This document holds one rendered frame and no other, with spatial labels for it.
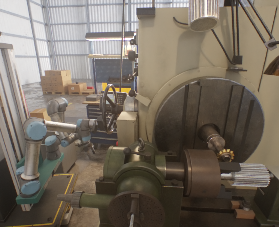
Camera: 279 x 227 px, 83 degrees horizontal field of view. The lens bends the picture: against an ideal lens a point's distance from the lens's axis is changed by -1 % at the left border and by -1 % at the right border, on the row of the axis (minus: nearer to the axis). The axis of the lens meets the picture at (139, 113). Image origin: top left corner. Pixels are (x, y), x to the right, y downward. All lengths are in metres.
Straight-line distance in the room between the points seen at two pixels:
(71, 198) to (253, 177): 0.68
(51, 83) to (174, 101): 8.41
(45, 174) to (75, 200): 1.20
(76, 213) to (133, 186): 1.70
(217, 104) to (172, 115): 0.22
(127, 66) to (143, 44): 2.18
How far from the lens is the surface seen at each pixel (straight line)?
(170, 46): 0.90
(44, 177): 1.79
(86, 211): 2.22
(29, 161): 1.36
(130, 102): 1.09
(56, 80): 8.83
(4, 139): 1.62
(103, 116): 1.05
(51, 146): 1.94
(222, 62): 0.96
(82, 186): 2.53
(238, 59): 0.94
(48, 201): 2.01
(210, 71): 0.92
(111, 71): 3.16
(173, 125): 0.86
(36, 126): 1.25
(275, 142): 1.24
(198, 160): 0.66
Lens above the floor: 1.65
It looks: 19 degrees down
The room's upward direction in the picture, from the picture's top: straight up
